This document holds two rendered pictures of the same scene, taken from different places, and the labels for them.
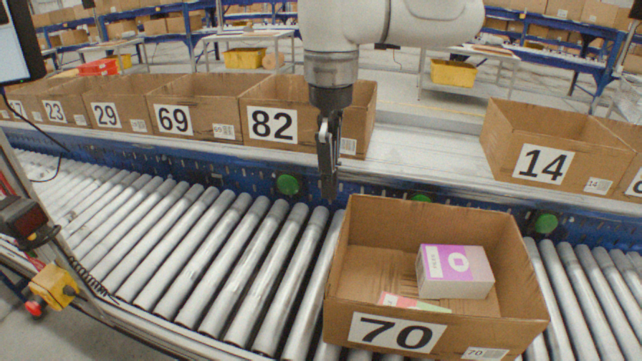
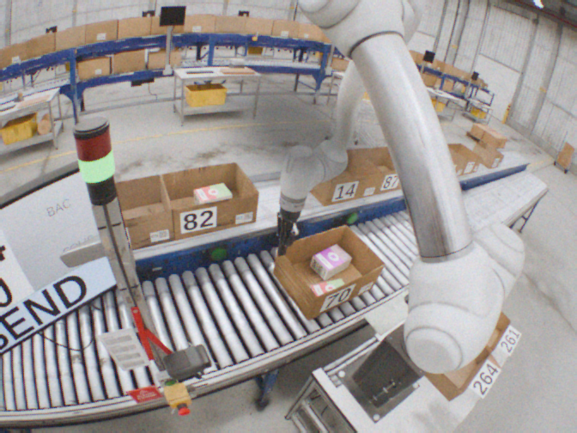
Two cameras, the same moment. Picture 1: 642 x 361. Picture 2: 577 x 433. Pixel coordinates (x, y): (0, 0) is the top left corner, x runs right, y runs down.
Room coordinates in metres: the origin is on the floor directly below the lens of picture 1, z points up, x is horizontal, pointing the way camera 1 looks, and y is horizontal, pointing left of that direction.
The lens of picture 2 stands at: (-0.01, 0.64, 1.79)
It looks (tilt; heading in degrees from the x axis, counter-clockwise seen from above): 38 degrees down; 308
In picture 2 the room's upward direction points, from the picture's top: 12 degrees clockwise
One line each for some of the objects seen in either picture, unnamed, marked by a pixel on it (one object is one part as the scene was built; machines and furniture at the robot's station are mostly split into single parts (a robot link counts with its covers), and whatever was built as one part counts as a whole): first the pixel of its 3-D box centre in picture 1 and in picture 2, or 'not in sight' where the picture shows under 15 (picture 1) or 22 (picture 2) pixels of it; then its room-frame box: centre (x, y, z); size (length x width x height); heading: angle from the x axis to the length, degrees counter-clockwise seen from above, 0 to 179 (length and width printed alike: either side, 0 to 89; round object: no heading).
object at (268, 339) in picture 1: (297, 270); (261, 299); (0.50, 0.06, 0.72); 0.52 x 0.05 x 0.05; 165
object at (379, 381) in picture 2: not in sight; (397, 364); (-0.10, 0.00, 0.91); 0.26 x 0.26 x 0.33; 77
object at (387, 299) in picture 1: (413, 316); (329, 289); (0.34, -0.20, 0.76); 0.16 x 0.07 x 0.02; 67
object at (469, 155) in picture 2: not in sight; (460, 158); (0.35, -2.26, 0.96); 0.39 x 0.29 x 0.17; 75
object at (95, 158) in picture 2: not in sight; (94, 152); (0.36, 0.59, 1.62); 0.05 x 0.05 x 0.06
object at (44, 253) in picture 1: (36, 246); (168, 378); (0.33, 0.60, 0.95); 0.07 x 0.03 x 0.07; 75
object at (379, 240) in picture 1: (428, 276); (329, 269); (0.39, -0.22, 0.83); 0.39 x 0.29 x 0.17; 77
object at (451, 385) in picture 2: not in sight; (445, 350); (-0.26, -0.30, 0.80); 0.38 x 0.28 x 0.10; 169
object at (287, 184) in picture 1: (287, 185); (218, 254); (0.76, 0.10, 0.81); 0.07 x 0.01 x 0.07; 75
